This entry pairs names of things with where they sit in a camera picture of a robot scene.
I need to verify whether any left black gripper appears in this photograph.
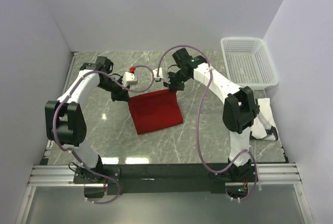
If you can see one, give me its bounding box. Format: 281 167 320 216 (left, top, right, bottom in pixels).
97 76 130 103

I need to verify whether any red t-shirt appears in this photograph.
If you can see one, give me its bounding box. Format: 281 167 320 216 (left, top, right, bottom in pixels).
128 89 183 135

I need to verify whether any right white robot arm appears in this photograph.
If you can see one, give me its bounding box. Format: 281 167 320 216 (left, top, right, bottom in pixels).
163 45 260 182

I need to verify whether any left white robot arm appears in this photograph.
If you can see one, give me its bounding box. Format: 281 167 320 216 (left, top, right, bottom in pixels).
45 56 137 183

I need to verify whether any white perforated plastic basket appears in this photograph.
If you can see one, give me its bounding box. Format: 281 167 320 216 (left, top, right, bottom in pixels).
221 37 278 90

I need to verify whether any white printed folded t-shirt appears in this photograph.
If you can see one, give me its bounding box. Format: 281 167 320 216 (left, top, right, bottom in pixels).
250 98 279 141

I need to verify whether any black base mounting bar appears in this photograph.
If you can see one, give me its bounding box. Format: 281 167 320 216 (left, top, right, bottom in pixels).
73 161 258 199

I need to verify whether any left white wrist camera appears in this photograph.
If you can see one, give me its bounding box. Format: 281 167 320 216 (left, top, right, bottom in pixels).
122 67 138 87

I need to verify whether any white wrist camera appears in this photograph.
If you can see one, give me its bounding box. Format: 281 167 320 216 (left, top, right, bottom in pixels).
122 67 138 87
153 68 164 82

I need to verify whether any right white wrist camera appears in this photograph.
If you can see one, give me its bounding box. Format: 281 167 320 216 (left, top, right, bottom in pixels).
153 68 164 82

